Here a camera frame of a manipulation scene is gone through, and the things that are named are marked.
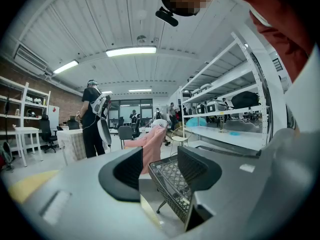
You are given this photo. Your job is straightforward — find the person's red shirt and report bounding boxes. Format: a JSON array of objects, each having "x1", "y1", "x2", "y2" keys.
[{"x1": 232, "y1": 0, "x2": 320, "y2": 84}]

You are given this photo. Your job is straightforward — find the ceiling air conditioner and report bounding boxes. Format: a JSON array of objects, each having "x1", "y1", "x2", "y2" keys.
[{"x1": 13, "y1": 45, "x2": 48, "y2": 76}]

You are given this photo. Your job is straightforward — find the pink armchair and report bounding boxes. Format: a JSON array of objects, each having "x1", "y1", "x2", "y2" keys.
[{"x1": 124, "y1": 126, "x2": 167, "y2": 175}]

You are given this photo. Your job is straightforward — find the black lattice cart basket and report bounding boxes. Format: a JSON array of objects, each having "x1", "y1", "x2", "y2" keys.
[{"x1": 148, "y1": 155, "x2": 193, "y2": 224}]

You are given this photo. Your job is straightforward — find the black bag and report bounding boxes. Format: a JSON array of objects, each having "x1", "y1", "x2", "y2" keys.
[{"x1": 231, "y1": 90, "x2": 261, "y2": 109}]

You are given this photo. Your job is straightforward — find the person's beige apron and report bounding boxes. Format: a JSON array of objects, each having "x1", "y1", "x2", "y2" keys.
[{"x1": 283, "y1": 43, "x2": 320, "y2": 140}]

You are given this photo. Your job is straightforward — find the white wooden shelf unit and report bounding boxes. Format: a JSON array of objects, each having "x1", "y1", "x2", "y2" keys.
[{"x1": 0, "y1": 75, "x2": 52, "y2": 135}]

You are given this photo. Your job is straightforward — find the grey office chair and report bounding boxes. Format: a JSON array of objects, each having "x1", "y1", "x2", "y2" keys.
[{"x1": 117, "y1": 125, "x2": 135, "y2": 150}]

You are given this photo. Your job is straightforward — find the white metal storage rack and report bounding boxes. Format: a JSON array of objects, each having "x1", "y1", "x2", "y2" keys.
[{"x1": 178, "y1": 31, "x2": 273, "y2": 152}]

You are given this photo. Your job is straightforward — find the large dark-framed window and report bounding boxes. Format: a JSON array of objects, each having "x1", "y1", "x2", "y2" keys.
[{"x1": 108, "y1": 98, "x2": 154, "y2": 130}]

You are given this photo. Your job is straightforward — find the black head-mounted camera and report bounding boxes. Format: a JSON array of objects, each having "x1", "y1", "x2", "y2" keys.
[{"x1": 154, "y1": 5, "x2": 180, "y2": 27}]

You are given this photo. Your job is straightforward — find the grey hanging seat pad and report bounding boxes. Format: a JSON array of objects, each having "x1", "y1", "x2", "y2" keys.
[{"x1": 96, "y1": 118, "x2": 113, "y2": 146}]

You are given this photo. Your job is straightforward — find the black and white backpack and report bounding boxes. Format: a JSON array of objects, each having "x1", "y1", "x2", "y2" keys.
[{"x1": 89, "y1": 93, "x2": 112, "y2": 120}]

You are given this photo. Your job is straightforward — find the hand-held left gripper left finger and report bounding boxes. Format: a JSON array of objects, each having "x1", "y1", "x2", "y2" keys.
[{"x1": 14, "y1": 146, "x2": 166, "y2": 240}]

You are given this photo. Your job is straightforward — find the small white table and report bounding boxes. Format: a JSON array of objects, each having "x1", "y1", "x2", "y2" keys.
[{"x1": 13, "y1": 126, "x2": 44, "y2": 167}]

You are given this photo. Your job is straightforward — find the black office chair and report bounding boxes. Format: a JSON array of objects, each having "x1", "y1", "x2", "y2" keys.
[{"x1": 38, "y1": 113, "x2": 60, "y2": 154}]

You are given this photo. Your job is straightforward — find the checked cloth table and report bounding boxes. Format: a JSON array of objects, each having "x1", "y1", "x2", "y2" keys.
[{"x1": 56, "y1": 128, "x2": 87, "y2": 166}]

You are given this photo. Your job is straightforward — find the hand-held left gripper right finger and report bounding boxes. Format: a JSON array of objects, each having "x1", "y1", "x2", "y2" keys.
[{"x1": 176, "y1": 145, "x2": 313, "y2": 240}]

